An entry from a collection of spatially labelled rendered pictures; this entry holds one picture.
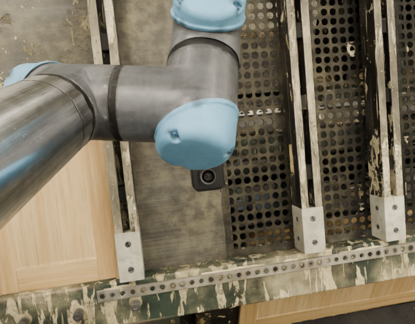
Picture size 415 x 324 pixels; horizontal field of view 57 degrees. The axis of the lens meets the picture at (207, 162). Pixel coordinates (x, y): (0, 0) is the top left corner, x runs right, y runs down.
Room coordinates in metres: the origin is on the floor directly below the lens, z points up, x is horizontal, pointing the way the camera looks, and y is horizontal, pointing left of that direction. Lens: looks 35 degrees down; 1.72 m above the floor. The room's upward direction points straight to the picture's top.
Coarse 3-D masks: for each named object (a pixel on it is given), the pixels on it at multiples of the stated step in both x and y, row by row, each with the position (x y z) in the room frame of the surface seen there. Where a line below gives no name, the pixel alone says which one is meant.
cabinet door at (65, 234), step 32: (96, 160) 0.80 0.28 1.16; (64, 192) 0.75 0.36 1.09; (96, 192) 0.76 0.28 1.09; (32, 224) 0.70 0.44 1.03; (64, 224) 0.71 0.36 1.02; (96, 224) 0.71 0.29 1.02; (0, 256) 0.64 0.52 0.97; (32, 256) 0.65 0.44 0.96; (64, 256) 0.66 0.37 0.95; (96, 256) 0.67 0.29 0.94; (0, 288) 0.60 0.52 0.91; (32, 288) 0.61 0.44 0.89
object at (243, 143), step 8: (400, 0) 1.22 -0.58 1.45; (400, 8) 1.21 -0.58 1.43; (400, 16) 1.20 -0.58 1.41; (400, 24) 1.19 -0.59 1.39; (400, 56) 1.14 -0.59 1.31; (400, 64) 1.13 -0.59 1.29; (400, 72) 1.11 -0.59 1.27; (280, 136) 0.95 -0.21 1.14; (256, 152) 0.91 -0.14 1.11; (264, 152) 0.92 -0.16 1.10; (248, 160) 0.90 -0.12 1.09
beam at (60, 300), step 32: (256, 256) 0.71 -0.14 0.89; (288, 256) 0.71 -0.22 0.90; (352, 256) 0.73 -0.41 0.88; (64, 288) 0.61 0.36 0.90; (96, 288) 0.61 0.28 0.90; (192, 288) 0.63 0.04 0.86; (224, 288) 0.64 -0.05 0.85; (256, 288) 0.65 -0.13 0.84; (288, 288) 0.66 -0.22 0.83; (320, 288) 0.67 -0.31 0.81; (0, 320) 0.54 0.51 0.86; (32, 320) 0.55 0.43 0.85; (64, 320) 0.56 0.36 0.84; (96, 320) 0.56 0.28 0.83; (128, 320) 0.57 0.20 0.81
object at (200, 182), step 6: (210, 168) 0.42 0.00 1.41; (216, 168) 0.43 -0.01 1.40; (222, 168) 0.43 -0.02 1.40; (192, 174) 0.42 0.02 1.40; (198, 174) 0.42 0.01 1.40; (204, 174) 0.42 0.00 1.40; (210, 174) 0.42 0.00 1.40; (216, 174) 0.42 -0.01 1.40; (222, 174) 0.42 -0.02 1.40; (192, 180) 0.42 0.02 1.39; (198, 180) 0.42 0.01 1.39; (204, 180) 0.42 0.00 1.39; (210, 180) 0.42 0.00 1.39; (216, 180) 0.42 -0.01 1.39; (222, 180) 0.42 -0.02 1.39; (198, 186) 0.41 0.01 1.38; (204, 186) 0.41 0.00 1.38; (210, 186) 0.41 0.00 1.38; (216, 186) 0.41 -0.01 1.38; (222, 186) 0.42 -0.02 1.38
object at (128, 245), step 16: (96, 0) 0.98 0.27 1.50; (112, 0) 0.97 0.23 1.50; (96, 16) 0.93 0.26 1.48; (112, 16) 0.94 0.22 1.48; (96, 32) 0.91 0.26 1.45; (112, 32) 0.92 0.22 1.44; (96, 48) 0.89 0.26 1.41; (112, 48) 0.90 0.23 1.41; (112, 64) 0.88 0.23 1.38; (112, 144) 0.78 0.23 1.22; (128, 144) 0.79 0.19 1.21; (112, 160) 0.76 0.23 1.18; (128, 160) 0.77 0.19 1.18; (112, 176) 0.74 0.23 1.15; (128, 176) 0.75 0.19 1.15; (112, 192) 0.72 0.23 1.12; (128, 192) 0.73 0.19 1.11; (112, 208) 0.70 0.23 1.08; (128, 208) 0.70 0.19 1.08; (128, 224) 0.71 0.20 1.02; (128, 240) 0.66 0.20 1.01; (128, 256) 0.64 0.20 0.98; (128, 272) 0.62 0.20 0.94; (144, 272) 0.64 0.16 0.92
